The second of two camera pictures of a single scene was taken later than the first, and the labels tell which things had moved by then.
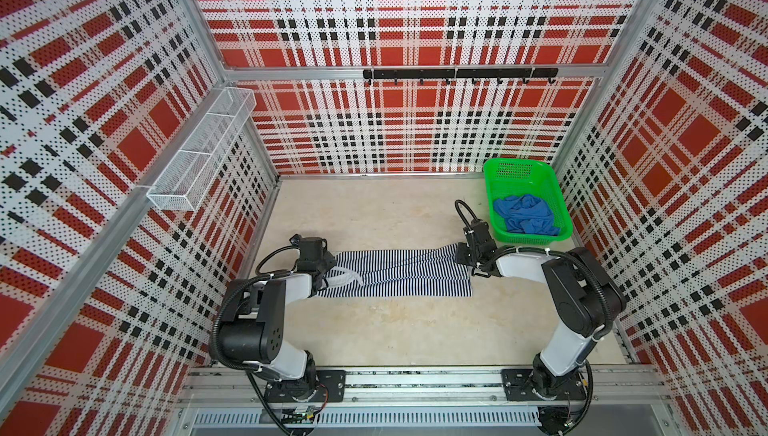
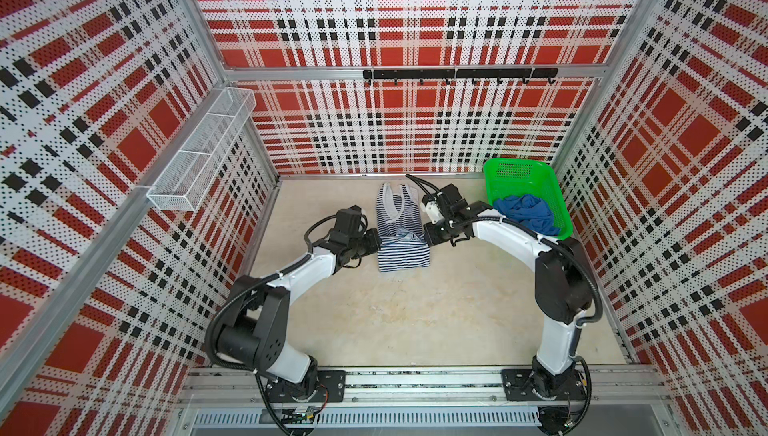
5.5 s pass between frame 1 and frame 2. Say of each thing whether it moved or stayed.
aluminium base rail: stayed
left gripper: moved
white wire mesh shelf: stayed
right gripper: moved
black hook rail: stayed
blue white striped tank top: moved
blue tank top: stayed
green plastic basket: stayed
